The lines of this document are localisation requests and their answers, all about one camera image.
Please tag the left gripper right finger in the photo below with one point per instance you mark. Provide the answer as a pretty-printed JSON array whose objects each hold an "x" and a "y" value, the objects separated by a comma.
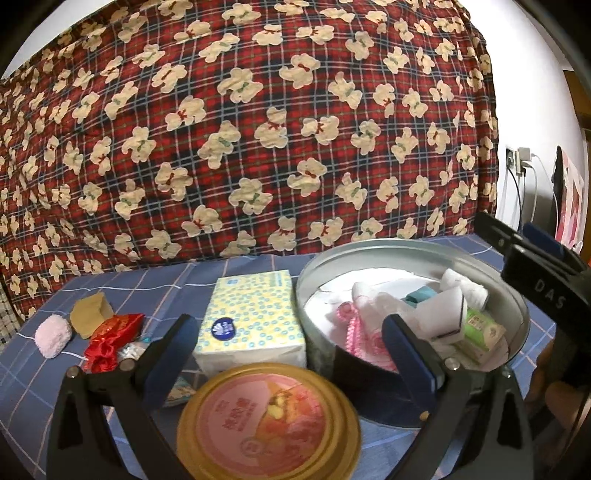
[{"x": 498, "y": 443}]

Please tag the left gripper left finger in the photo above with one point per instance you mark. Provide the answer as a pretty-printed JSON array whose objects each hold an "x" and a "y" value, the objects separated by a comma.
[{"x": 81, "y": 445}]

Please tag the red embroidered satin pouch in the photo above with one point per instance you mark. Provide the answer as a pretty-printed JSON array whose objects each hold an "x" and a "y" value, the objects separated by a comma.
[{"x": 112, "y": 335}]

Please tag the clear bag with cotton swabs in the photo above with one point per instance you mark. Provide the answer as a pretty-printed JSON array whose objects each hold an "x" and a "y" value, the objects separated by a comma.
[{"x": 178, "y": 387}]

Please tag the green white tissue packet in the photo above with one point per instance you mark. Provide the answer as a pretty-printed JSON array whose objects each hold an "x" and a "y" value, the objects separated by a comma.
[{"x": 482, "y": 336}]

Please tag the white foam sponge block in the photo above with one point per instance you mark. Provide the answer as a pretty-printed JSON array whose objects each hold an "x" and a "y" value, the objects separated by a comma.
[{"x": 441, "y": 318}]

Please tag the pink knitted cloth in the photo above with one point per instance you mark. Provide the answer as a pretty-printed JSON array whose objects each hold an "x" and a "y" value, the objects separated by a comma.
[{"x": 359, "y": 343}]

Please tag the pink patterned hanging cloth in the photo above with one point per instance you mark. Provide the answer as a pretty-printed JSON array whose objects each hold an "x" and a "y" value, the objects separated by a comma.
[{"x": 569, "y": 189}]

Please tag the tan sponge block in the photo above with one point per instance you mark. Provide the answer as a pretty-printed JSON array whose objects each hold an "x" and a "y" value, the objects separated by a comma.
[{"x": 89, "y": 313}]

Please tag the pink fluffy pompom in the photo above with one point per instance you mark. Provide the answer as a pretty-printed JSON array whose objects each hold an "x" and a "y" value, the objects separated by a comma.
[{"x": 52, "y": 335}]

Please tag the round silver metal tin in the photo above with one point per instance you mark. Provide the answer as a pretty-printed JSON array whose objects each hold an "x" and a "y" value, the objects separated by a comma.
[{"x": 378, "y": 395}]

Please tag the white green checked cloth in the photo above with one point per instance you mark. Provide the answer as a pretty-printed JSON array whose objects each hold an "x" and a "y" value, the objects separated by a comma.
[{"x": 10, "y": 321}]

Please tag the yellow dotted tissue pack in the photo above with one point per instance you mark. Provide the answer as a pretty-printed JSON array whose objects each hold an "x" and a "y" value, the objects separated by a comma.
[{"x": 251, "y": 318}]

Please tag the gold pink tin lid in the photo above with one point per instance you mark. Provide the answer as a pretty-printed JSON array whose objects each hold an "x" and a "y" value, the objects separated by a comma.
[{"x": 269, "y": 421}]

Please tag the red plaid bear blanket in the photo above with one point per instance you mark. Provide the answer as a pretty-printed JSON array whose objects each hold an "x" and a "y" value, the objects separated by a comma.
[{"x": 156, "y": 132}]

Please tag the white wall charger plug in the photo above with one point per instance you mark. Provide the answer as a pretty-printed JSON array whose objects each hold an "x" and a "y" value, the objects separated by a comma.
[{"x": 524, "y": 155}]

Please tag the wall power socket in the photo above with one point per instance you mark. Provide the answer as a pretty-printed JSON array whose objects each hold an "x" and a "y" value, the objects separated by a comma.
[{"x": 513, "y": 163}]

